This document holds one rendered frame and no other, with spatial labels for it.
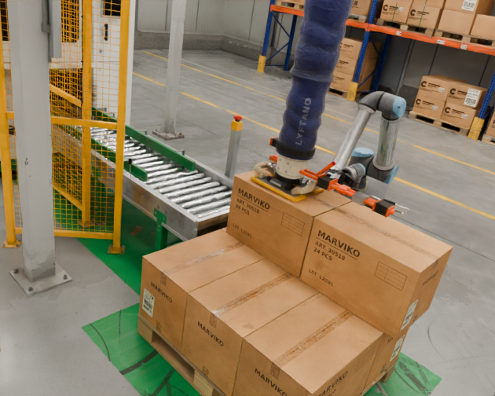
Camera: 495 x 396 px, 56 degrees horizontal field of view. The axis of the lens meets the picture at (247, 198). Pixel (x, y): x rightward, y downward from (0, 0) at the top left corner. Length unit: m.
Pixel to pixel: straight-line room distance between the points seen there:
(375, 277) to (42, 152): 2.01
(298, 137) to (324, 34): 0.54
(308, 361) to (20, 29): 2.17
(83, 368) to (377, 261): 1.65
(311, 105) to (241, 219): 0.82
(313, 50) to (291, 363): 1.49
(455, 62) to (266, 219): 8.93
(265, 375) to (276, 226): 0.86
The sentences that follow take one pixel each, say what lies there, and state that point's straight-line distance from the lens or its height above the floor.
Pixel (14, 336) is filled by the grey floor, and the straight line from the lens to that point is 3.04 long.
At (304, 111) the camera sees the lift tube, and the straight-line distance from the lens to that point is 2.51.
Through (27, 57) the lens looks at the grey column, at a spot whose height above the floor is 1.46.
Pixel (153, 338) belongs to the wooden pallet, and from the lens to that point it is 2.88.
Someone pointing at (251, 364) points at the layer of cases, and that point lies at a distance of 2.24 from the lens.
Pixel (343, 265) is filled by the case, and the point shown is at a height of 0.77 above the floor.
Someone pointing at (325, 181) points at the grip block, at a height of 1.10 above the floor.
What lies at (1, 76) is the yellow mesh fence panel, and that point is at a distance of 3.35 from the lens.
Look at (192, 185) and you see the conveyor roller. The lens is 3.59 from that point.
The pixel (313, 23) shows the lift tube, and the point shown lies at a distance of 2.45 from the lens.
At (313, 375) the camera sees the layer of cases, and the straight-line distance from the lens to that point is 2.12.
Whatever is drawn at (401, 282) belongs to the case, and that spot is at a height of 0.85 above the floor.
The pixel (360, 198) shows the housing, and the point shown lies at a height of 1.08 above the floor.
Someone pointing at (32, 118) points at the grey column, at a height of 1.13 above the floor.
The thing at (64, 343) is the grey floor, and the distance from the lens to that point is 2.95.
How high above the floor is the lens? 2.00
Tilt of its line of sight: 25 degrees down
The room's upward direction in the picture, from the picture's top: 9 degrees clockwise
